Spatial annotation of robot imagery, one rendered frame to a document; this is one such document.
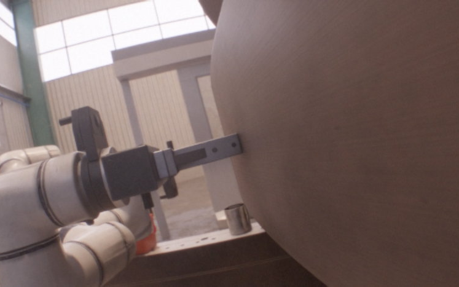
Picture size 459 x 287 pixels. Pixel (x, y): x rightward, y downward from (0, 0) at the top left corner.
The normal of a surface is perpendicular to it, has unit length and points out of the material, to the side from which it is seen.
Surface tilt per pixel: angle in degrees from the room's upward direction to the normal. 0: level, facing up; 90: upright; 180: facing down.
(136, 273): 90
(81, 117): 67
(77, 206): 119
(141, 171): 90
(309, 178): 90
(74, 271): 79
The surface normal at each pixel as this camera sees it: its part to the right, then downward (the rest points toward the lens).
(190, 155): 0.59, -0.16
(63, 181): 0.04, -0.27
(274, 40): -0.95, 0.26
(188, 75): 0.17, -0.05
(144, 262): -0.14, 0.04
